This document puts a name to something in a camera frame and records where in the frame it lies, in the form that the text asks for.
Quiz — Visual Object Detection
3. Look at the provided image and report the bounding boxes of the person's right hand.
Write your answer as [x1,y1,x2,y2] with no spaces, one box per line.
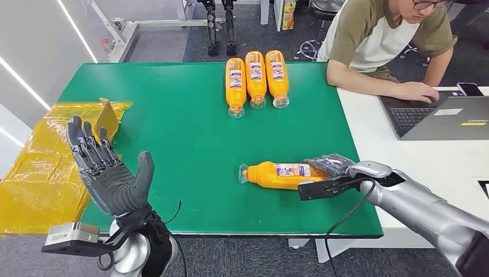
[396,81,441,104]

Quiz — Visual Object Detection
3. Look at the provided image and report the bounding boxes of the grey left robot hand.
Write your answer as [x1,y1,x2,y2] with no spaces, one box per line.
[66,115,156,219]

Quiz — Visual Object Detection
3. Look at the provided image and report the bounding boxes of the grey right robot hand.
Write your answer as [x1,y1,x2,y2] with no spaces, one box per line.
[303,153,356,178]

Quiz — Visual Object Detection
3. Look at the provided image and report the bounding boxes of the orange juice bottle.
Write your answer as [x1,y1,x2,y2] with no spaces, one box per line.
[225,57,247,119]
[244,50,268,110]
[264,50,291,109]
[238,160,332,191]

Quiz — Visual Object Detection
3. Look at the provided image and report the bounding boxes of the grey laptop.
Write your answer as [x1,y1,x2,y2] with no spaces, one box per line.
[379,90,489,141]

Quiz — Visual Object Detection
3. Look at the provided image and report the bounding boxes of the black smartphone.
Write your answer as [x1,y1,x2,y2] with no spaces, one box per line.
[456,82,485,98]

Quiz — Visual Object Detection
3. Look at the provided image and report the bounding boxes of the yellow wrapped cardboard box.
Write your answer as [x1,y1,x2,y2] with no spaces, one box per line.
[0,98,133,236]

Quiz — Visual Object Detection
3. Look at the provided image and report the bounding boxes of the person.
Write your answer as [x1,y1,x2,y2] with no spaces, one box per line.
[317,0,458,104]

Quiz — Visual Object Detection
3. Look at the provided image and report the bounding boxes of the green table mat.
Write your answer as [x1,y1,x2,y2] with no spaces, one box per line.
[57,62,384,239]

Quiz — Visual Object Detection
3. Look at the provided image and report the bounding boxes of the black stool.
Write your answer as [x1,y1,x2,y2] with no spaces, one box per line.
[293,0,347,62]

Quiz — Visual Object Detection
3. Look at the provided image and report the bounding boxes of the yellow printed carton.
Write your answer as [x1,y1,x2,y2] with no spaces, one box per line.
[281,0,297,32]

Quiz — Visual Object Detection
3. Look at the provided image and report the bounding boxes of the black robot leg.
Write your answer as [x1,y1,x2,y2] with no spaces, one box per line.
[221,0,239,58]
[198,0,221,58]

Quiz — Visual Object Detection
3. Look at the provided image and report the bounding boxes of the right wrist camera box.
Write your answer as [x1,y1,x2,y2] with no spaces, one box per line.
[297,173,406,202]

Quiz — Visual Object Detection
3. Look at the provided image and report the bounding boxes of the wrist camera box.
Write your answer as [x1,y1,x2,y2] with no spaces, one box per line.
[41,222,115,257]
[297,173,406,202]

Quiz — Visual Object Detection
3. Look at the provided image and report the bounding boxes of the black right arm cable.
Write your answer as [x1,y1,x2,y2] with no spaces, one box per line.
[324,177,378,277]

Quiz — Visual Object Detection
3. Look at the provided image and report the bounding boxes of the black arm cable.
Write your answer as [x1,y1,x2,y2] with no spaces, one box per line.
[163,199,189,277]
[324,177,378,277]

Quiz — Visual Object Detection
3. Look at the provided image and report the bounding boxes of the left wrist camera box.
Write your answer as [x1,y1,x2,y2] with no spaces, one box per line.
[41,222,115,257]

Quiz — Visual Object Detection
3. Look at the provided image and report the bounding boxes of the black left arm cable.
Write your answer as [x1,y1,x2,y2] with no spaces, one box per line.
[163,199,189,277]

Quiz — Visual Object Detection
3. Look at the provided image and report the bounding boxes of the white metal frame stand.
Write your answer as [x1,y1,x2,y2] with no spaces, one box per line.
[88,0,227,64]

